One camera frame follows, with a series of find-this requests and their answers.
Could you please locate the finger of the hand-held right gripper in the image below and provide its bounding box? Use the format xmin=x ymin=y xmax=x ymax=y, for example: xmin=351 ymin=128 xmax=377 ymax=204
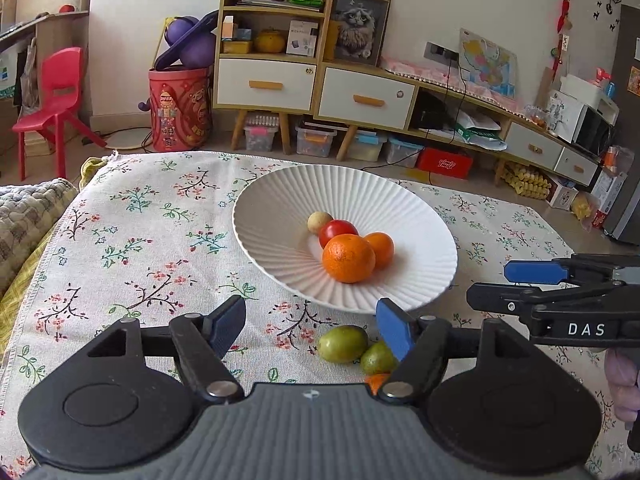
xmin=503 ymin=253 xmax=640 ymax=287
xmin=466 ymin=280 xmax=627 ymax=322

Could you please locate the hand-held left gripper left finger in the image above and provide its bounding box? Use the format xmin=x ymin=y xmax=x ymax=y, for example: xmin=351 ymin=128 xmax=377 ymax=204
xmin=88 ymin=295 xmax=247 ymax=404

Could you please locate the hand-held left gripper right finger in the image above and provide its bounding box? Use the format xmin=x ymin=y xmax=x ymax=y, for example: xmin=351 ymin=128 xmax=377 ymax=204
xmin=375 ymin=298 xmax=532 ymax=404

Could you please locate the small green fruit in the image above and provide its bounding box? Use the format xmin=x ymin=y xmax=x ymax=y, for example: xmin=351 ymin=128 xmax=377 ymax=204
xmin=360 ymin=341 xmax=401 ymax=376

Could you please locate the small orange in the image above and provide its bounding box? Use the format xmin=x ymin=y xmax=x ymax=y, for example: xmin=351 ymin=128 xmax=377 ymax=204
xmin=364 ymin=373 xmax=392 ymax=395
xmin=363 ymin=231 xmax=395 ymax=270

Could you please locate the large green fruit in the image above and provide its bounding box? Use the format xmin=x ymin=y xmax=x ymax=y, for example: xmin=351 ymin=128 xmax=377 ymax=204
xmin=318 ymin=325 xmax=369 ymax=364

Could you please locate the white ribbed plate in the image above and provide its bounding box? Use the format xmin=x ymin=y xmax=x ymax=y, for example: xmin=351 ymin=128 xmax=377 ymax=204
xmin=231 ymin=164 xmax=459 ymax=315

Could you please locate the person's right hand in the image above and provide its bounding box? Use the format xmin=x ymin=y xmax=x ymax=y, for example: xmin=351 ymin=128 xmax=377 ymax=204
xmin=604 ymin=348 xmax=640 ymax=431

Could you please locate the large orange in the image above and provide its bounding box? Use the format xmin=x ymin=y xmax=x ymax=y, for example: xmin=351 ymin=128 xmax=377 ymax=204
xmin=322 ymin=234 xmax=377 ymax=284

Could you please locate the yellow egg tray stack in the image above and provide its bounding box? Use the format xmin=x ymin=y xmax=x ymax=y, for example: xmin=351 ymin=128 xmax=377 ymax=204
xmin=500 ymin=161 xmax=552 ymax=202

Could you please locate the floral tablecloth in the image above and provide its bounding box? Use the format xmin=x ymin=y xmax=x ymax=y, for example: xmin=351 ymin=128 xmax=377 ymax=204
xmin=0 ymin=150 xmax=640 ymax=480

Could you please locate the red tomato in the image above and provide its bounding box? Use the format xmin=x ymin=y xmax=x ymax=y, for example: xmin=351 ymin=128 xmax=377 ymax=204
xmin=319 ymin=219 xmax=360 ymax=250

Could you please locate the small beige round fruit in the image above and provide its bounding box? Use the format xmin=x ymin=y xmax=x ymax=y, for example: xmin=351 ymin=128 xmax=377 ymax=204
xmin=307 ymin=211 xmax=334 ymax=236

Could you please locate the red flat box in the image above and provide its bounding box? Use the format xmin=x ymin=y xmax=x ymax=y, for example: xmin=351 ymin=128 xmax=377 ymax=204
xmin=416 ymin=147 xmax=473 ymax=179

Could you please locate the white and green bag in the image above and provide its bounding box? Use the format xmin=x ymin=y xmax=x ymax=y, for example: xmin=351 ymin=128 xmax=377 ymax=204
xmin=452 ymin=110 xmax=509 ymax=152

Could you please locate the white microwave oven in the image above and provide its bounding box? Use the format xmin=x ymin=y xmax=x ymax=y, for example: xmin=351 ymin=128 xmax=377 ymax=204
xmin=547 ymin=89 xmax=619 ymax=157

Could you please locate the clear storage box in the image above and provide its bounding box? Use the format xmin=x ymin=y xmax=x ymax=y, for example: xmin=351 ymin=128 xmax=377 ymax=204
xmin=244 ymin=115 xmax=279 ymax=152
xmin=347 ymin=130 xmax=388 ymax=162
xmin=385 ymin=136 xmax=426 ymax=168
xmin=295 ymin=122 xmax=337 ymax=157

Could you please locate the black box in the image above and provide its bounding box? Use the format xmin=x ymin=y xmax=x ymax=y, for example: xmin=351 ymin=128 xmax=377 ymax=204
xmin=412 ymin=89 xmax=458 ymax=130

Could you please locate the map poster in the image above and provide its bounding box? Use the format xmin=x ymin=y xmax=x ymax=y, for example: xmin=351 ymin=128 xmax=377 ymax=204
xmin=459 ymin=27 xmax=518 ymax=99

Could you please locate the red printed barrel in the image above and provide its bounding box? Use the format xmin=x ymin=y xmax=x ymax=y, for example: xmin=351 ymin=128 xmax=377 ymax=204
xmin=148 ymin=66 xmax=213 ymax=153

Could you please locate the quilted blanket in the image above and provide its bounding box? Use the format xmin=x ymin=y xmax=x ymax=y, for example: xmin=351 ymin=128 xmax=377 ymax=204
xmin=0 ymin=177 xmax=81 ymax=301

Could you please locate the low wooden drawer cabinet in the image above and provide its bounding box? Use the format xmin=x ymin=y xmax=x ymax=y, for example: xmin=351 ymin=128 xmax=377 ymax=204
xmin=315 ymin=57 xmax=601 ymax=188

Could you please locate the pink cloth runner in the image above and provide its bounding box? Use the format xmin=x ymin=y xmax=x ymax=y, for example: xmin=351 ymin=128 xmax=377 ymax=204
xmin=381 ymin=55 xmax=532 ymax=117

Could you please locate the tall wooden shelf cabinet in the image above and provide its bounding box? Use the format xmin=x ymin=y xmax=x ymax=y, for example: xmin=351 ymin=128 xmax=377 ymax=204
xmin=212 ymin=0 xmax=337 ymax=157

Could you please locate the orange pumpkin ornament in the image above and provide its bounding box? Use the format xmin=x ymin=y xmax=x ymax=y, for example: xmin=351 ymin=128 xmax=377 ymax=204
xmin=254 ymin=27 xmax=288 ymax=54

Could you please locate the purple toy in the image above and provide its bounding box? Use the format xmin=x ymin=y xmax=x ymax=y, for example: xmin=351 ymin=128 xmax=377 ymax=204
xmin=152 ymin=10 xmax=221 ymax=72

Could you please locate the red plastic chair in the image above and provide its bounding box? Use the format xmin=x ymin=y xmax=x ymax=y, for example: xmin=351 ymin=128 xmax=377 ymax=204
xmin=11 ymin=47 xmax=108 ymax=181

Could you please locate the white product box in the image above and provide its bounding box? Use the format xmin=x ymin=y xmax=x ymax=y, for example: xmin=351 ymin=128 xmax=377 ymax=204
xmin=286 ymin=20 xmax=319 ymax=57

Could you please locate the framed cat picture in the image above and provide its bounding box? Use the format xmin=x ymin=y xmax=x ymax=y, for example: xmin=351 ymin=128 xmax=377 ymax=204
xmin=327 ymin=0 xmax=393 ymax=68

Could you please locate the wooden desk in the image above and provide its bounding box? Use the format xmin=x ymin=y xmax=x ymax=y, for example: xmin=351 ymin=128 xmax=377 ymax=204
xmin=0 ymin=10 xmax=92 ymax=128

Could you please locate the wall socket panel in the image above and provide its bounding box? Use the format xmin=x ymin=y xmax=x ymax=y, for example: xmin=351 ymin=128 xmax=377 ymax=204
xmin=422 ymin=40 xmax=460 ymax=61

